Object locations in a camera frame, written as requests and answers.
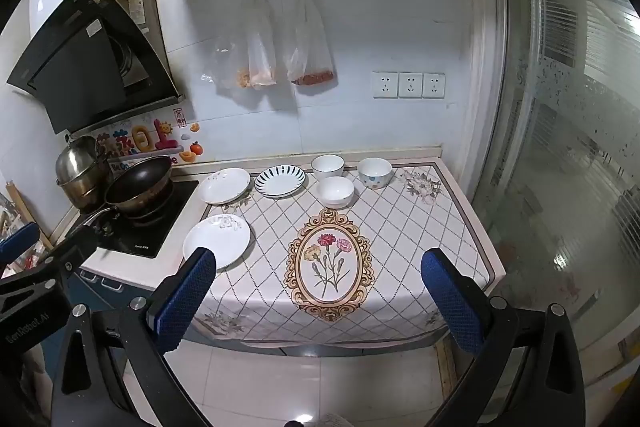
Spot black induction cooktop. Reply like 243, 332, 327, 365
75, 179, 201, 259

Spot dark wok with handle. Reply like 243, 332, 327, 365
70, 156, 176, 233

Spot frosted glass sliding door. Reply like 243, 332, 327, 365
475, 0, 640, 408

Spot stainless steel pot with lid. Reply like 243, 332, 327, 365
55, 136, 113, 210

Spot white wall outlet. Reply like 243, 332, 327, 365
372, 72, 399, 98
398, 72, 423, 98
422, 73, 446, 98

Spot plastic bag with orange contents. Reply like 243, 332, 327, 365
245, 0, 278, 90

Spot plastic bag with red contents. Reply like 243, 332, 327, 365
285, 0, 336, 88

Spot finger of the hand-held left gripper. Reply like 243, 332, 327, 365
0, 223, 41, 265
0, 224, 99, 290

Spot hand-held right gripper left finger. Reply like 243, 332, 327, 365
50, 247, 217, 427

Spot floral printed tablecloth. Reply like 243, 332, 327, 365
185, 159, 506, 348

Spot plain white bowl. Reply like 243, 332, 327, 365
317, 176, 356, 208

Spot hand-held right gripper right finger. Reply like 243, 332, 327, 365
421, 248, 586, 427

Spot blue base cabinet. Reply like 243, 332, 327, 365
37, 264, 158, 388

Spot dark rimmed white bowl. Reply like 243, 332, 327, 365
311, 154, 346, 182

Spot clear plastic bag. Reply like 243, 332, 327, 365
202, 0, 251, 90

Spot blue striped plate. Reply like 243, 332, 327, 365
254, 164, 307, 198

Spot wooden stick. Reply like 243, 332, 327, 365
5, 181, 53, 250

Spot black range hood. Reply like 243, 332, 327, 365
6, 0, 185, 135

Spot colourful wall stickers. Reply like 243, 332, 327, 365
95, 107, 203, 165

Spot polka dot white bowl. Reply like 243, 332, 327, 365
357, 157, 392, 190

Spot white plate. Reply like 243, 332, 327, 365
199, 168, 252, 206
182, 213, 252, 270

